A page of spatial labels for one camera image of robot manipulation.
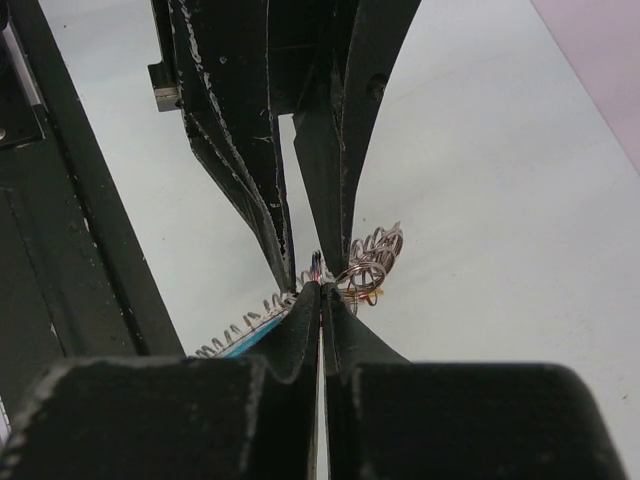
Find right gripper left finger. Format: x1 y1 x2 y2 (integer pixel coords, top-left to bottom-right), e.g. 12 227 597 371
1 282 321 479

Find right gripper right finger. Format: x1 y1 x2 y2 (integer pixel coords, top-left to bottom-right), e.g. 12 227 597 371
322 286 626 479

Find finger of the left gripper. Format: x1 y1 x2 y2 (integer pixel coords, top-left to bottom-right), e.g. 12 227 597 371
293 1 419 273
169 1 296 292

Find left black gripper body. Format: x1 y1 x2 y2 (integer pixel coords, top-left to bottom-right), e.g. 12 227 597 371
149 1 360 115

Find blue key cover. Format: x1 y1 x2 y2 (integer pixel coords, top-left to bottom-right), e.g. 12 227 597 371
218 315 284 358

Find yellow red keys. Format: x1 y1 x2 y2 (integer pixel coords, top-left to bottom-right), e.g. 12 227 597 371
345 288 384 306

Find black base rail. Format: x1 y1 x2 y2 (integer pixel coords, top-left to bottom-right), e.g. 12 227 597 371
1 1 184 419

